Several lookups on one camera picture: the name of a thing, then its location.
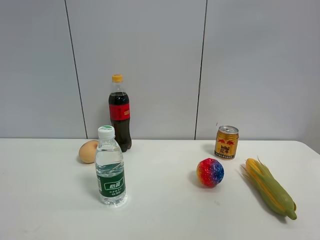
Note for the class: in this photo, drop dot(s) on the toy corn cob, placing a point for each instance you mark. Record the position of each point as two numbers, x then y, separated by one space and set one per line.
273 194

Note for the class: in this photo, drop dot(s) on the water bottle green label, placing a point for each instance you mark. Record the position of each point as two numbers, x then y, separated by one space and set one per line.
109 167

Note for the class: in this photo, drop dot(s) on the peach fruit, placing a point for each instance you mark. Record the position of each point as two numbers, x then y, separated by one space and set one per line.
87 152

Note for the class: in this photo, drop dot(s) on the gold energy drink can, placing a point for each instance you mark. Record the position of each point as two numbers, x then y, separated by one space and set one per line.
226 142

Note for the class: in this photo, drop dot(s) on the rainbow spiky ball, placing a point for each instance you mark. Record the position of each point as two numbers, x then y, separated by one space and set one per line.
210 172

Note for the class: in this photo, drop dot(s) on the cola bottle yellow cap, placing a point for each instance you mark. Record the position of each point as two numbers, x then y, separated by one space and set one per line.
119 113

